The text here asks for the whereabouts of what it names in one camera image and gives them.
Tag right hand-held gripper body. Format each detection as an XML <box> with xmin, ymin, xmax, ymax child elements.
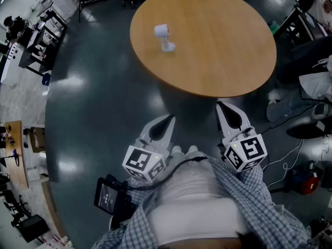
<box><xmin>220</xmin><ymin>127</ymin><xmax>268</xmax><ymax>173</ymax></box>

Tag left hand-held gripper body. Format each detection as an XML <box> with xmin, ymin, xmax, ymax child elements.
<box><xmin>122</xmin><ymin>137</ymin><xmax>174</xmax><ymax>183</ymax></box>

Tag long wooden desk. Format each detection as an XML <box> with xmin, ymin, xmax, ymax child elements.
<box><xmin>4</xmin><ymin>120</ymin><xmax>30</xmax><ymax>189</ymax></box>

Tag person's grey trousers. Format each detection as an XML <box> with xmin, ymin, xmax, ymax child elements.
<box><xmin>165</xmin><ymin>151</ymin><xmax>208</xmax><ymax>167</ymax></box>

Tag black device with screen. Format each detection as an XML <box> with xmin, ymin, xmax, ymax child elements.
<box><xmin>93</xmin><ymin>175</ymin><xmax>128</xmax><ymax>216</ymax></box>

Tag black waist pouch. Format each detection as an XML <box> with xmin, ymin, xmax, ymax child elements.
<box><xmin>111</xmin><ymin>190</ymin><xmax>138</xmax><ymax>228</ymax></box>

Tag person's checked shirt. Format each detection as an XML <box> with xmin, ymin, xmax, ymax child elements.
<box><xmin>92</xmin><ymin>154</ymin><xmax>309</xmax><ymax>249</ymax></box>

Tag person's white top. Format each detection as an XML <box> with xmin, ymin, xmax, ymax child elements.
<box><xmin>147</xmin><ymin>159</ymin><xmax>250</xmax><ymax>246</ymax></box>

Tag green bag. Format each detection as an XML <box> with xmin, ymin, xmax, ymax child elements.
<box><xmin>268</xmin><ymin>19</ymin><xmax>280</xmax><ymax>34</ymax></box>

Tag cardboard box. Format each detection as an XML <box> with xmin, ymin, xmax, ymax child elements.
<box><xmin>28</xmin><ymin>127</ymin><xmax>46</xmax><ymax>154</ymax></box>

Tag black side table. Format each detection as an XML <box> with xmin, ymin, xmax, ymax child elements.
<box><xmin>273</xmin><ymin>5</ymin><xmax>328</xmax><ymax>46</ymax></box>

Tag black box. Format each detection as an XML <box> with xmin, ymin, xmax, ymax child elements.
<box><xmin>19</xmin><ymin>214</ymin><xmax>50</xmax><ymax>243</ymax></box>

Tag black stand equipment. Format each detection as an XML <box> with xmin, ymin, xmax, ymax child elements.
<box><xmin>0</xmin><ymin>189</ymin><xmax>32</xmax><ymax>228</ymax></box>

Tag black tripod stand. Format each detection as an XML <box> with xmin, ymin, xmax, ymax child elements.
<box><xmin>76</xmin><ymin>0</ymin><xmax>87</xmax><ymax>23</ymax></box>

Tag white cabinet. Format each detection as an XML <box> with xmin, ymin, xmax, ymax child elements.
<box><xmin>0</xmin><ymin>42</ymin><xmax>26</xmax><ymax>86</ymax></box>

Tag thin black floor cable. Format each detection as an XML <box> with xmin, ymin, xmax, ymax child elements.
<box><xmin>259</xmin><ymin>101</ymin><xmax>321</xmax><ymax>137</ymax></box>

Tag thin white cable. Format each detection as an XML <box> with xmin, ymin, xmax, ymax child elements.
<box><xmin>261</xmin><ymin>138</ymin><xmax>305</xmax><ymax>189</ymax></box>

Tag red and black cable reel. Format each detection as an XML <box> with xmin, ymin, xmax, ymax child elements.
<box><xmin>292</xmin><ymin>166</ymin><xmax>320</xmax><ymax>196</ymax></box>

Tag black metal-frame table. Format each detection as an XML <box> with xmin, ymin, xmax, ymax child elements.
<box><xmin>18</xmin><ymin>9</ymin><xmax>67</xmax><ymax>78</ymax></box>

